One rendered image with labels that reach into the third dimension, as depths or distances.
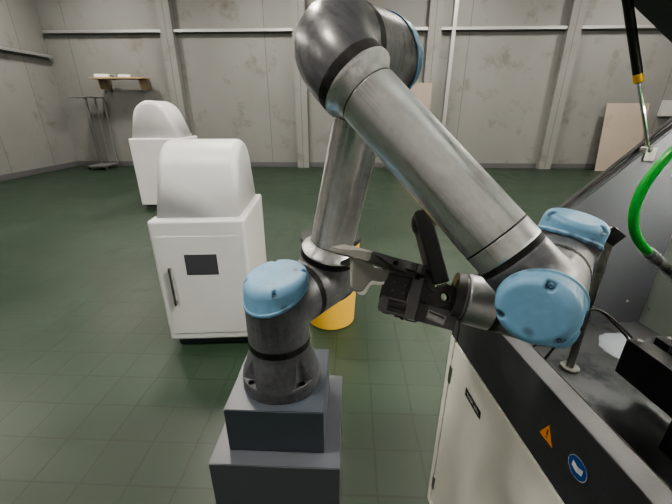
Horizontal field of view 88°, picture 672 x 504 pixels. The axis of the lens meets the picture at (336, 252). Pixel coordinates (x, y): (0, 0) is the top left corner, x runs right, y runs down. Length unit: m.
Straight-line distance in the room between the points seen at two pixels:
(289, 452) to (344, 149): 0.56
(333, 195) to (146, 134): 5.31
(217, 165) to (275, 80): 7.68
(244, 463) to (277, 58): 9.36
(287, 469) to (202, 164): 1.72
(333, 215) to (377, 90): 0.27
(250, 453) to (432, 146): 0.62
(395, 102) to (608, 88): 10.98
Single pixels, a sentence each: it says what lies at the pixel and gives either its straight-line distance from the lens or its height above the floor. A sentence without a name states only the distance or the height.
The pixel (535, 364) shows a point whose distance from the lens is 0.79.
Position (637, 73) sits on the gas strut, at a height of 1.47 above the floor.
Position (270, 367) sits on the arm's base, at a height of 0.97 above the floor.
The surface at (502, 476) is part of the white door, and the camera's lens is 0.98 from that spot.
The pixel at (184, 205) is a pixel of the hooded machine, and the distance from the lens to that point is 2.14.
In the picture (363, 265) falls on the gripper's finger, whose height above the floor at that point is 1.20.
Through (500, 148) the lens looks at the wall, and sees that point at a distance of 10.29.
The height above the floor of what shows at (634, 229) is 1.23.
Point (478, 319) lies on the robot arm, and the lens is 0.53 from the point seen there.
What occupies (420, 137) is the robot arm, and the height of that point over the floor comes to 1.37.
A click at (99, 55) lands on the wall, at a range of 11.40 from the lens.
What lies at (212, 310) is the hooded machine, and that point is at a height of 0.27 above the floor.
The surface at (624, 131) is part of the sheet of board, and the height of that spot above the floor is 0.93.
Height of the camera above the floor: 1.39
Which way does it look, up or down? 22 degrees down
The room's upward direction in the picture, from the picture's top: straight up
